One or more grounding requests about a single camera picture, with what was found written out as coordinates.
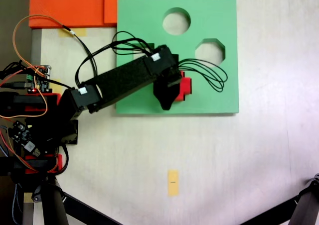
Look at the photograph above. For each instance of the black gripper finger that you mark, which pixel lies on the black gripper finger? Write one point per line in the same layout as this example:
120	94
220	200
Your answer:
164	95

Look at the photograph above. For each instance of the red cross columnar block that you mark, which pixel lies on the red cross columnar block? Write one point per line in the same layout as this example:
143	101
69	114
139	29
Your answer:
186	86

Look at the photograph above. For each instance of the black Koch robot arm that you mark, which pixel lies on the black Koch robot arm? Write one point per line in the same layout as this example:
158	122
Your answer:
124	80

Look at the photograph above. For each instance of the orange flat block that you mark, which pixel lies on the orange flat block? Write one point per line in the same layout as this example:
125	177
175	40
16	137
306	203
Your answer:
74	6

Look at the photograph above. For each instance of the green shape sorting board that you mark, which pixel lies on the green shape sorting board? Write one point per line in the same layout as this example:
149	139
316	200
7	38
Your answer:
139	103

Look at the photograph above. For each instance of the yellow tape label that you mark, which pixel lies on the yellow tape label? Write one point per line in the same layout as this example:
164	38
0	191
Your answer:
173	187

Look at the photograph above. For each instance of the yellow masking tape piece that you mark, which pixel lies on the yellow masking tape piece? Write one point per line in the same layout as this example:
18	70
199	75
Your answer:
56	81
79	32

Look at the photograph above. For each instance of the red black table clamp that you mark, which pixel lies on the red black table clamp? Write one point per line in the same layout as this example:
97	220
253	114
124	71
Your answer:
30	100
32	165

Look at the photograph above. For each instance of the black circuit board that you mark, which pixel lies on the black circuit board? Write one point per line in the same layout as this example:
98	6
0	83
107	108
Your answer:
22	135

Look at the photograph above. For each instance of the black notched tripod leg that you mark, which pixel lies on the black notched tripod leg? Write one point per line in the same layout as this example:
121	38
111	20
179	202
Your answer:
306	205

